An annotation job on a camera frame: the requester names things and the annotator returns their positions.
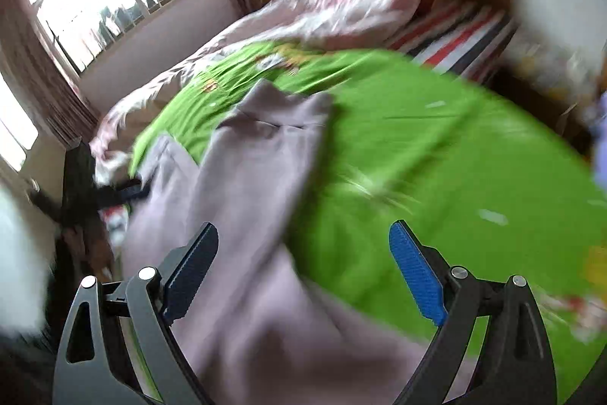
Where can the pink floral quilt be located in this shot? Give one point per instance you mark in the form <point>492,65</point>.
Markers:
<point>332,1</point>

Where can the small window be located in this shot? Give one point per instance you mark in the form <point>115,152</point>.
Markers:
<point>14,125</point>

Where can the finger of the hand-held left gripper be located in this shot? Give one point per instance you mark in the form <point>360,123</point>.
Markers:
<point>128,195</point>

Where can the mauve knit sweater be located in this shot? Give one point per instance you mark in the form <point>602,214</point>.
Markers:
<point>246,196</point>

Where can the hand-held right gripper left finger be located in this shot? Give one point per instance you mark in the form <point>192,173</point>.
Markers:
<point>189,272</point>

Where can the striped bed sheet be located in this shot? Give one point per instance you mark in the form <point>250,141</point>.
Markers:
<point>450,35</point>

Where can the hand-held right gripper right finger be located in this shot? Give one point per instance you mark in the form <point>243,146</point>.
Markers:
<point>419,277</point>

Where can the green printed blanket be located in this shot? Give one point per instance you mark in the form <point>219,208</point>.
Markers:
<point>427,149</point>

